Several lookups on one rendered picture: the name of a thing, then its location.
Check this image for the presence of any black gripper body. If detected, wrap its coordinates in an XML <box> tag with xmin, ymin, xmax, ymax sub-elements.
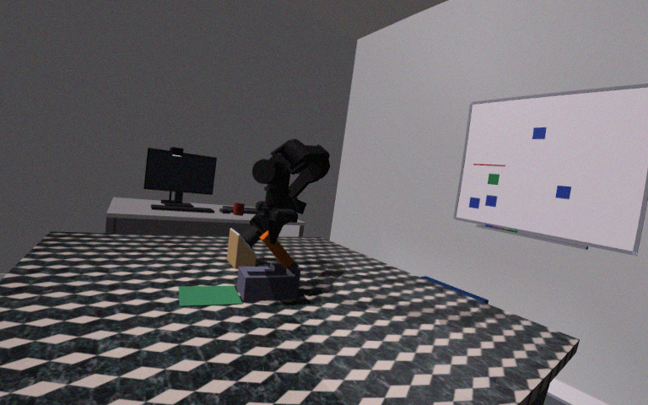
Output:
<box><xmin>256</xmin><ymin>184</ymin><xmax>298</xmax><ymax>223</ymax></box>

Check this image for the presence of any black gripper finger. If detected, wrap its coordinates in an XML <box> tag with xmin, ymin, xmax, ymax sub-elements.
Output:
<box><xmin>259</xmin><ymin>213</ymin><xmax>269</xmax><ymax>232</ymax></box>
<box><xmin>265</xmin><ymin>218</ymin><xmax>289</xmax><ymax>245</ymax></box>

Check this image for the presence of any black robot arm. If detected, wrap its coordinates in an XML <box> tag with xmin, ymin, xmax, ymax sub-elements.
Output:
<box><xmin>240</xmin><ymin>139</ymin><xmax>330</xmax><ymax>250</ymax></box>

